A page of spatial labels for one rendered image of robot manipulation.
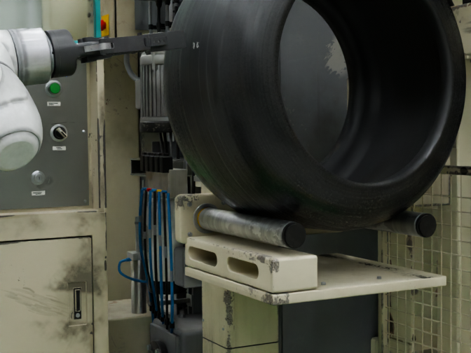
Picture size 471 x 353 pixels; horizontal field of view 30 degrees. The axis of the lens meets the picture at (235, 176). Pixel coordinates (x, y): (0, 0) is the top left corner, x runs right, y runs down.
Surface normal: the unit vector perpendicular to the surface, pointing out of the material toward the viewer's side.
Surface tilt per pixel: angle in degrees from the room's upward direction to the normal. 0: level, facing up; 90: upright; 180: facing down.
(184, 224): 90
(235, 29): 79
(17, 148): 131
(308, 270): 90
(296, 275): 90
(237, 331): 90
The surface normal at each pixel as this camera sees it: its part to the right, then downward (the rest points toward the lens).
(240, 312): 0.46, 0.04
